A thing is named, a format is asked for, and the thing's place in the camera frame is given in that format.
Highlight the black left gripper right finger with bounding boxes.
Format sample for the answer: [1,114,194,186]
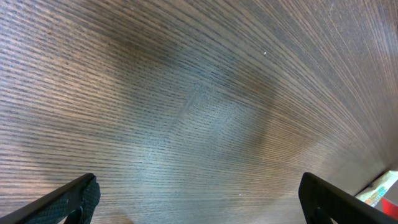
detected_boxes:
[298,172,397,224]

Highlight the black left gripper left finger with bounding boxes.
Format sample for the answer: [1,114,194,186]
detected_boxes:
[1,173,101,224]

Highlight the yellow snack bag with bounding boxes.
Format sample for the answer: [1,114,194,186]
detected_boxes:
[355,170,397,207]

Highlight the red candy bag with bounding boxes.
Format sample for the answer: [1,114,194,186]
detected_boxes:
[381,197,398,220]

